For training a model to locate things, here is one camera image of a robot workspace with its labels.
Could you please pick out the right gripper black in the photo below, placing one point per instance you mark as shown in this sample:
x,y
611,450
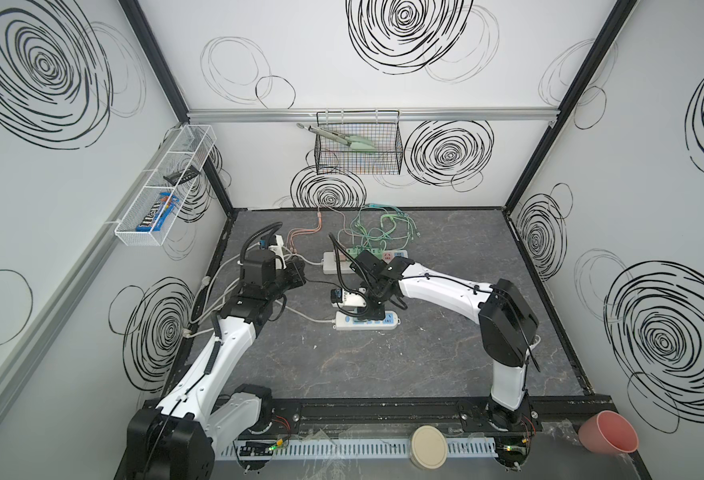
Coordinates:
x,y
367,294

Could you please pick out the blue candy packet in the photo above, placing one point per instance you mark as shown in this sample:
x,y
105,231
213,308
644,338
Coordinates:
x,y
163,206

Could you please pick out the black wire wall basket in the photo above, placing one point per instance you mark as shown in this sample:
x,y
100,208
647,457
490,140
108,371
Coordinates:
x,y
380,126

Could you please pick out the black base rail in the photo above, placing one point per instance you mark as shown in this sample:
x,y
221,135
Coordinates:
x,y
473,414

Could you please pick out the white blue power strip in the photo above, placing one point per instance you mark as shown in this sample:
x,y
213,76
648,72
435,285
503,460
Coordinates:
x,y
344,322

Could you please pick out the green kitchen tongs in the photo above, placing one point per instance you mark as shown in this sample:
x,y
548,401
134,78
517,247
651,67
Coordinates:
x,y
354,143

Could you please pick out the white wire wall shelf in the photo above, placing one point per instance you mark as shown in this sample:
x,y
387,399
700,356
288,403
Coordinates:
x,y
182,147

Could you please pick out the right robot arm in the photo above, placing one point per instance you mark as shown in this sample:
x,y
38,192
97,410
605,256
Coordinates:
x,y
507,323

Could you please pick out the black remote control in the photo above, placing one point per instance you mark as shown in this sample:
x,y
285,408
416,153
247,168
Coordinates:
x,y
182,176

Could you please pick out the pink plastic cup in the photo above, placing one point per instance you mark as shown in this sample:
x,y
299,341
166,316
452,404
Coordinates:
x,y
610,433

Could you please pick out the white multicolour power strip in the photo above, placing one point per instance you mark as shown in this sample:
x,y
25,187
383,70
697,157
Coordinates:
x,y
331,264

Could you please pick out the green charger plug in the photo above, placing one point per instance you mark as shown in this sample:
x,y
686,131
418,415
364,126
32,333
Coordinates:
x,y
378,253

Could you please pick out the white slotted cable duct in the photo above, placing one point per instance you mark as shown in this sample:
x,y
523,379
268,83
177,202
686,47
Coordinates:
x,y
351,449

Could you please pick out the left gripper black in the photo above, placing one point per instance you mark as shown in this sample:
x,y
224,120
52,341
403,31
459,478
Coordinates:
x,y
295,274

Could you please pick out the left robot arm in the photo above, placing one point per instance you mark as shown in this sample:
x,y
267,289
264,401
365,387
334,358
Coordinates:
x,y
185,434

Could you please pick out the beige round lid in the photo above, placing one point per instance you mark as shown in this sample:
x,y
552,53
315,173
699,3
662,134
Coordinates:
x,y
429,448

